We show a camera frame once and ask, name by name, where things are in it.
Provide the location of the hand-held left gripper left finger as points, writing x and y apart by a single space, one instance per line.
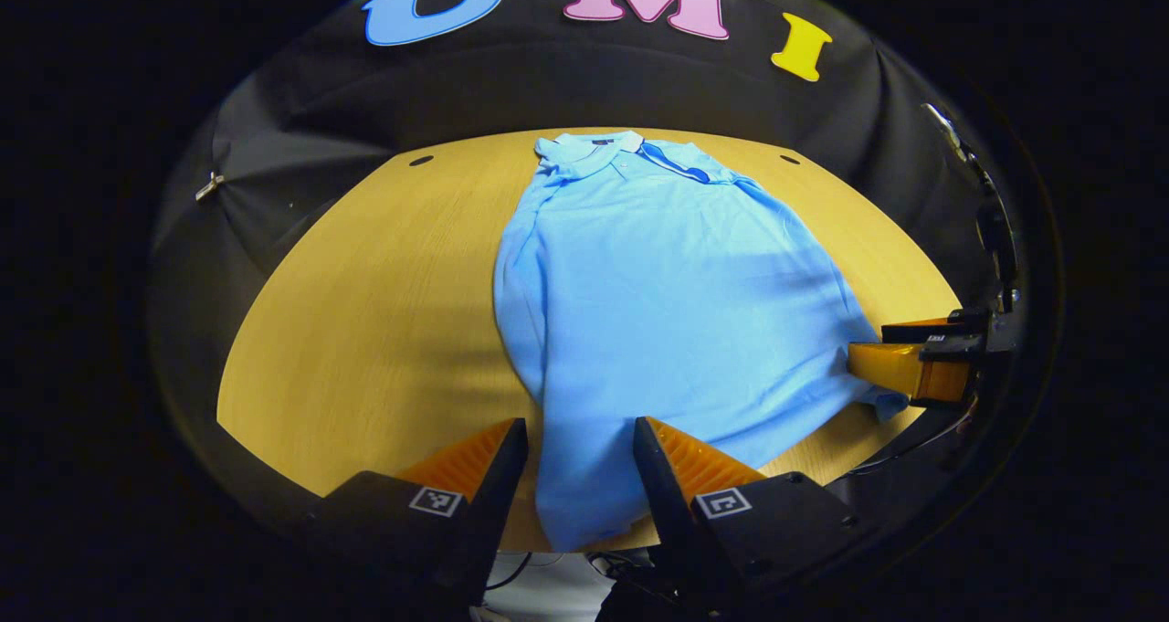
489 512

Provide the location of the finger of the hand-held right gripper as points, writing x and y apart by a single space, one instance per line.
918 332
890 366

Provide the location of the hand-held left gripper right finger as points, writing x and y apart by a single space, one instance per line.
667 503

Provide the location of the light blue polo T-shirt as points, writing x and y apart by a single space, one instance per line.
658 311

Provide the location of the person's white clothing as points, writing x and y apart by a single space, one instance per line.
548 595

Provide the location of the black backdrop cloth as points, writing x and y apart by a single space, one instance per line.
301 129

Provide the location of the small white clip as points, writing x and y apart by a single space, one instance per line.
208 186

